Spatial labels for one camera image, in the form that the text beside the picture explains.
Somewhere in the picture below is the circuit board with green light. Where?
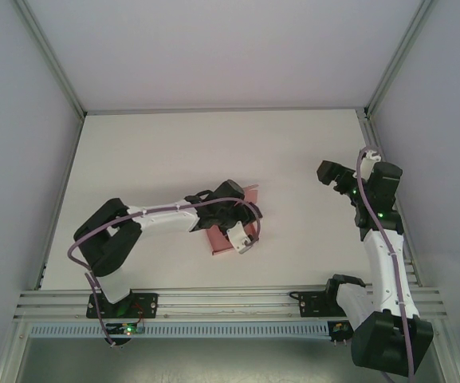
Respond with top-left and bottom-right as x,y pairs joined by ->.
108,324 -> 146,336

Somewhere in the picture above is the slotted grey cable duct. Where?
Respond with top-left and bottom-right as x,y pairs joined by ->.
28,322 -> 332,341

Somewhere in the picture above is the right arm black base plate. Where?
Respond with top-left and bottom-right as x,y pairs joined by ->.
289,290 -> 352,319

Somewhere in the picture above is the aluminium side rail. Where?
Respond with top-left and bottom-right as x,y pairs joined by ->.
356,109 -> 423,286
33,114 -> 86,290

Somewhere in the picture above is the pink paper box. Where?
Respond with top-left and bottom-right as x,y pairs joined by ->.
206,183 -> 263,259

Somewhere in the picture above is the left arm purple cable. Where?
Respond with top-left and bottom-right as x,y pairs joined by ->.
66,197 -> 263,350

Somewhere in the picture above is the aluminium mounting rail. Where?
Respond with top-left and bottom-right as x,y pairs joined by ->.
13,285 -> 449,322

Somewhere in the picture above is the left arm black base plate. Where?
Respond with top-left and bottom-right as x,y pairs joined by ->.
85,292 -> 159,320

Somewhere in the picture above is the aluminium frame post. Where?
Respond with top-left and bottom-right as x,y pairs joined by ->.
12,0 -> 87,117
364,0 -> 438,117

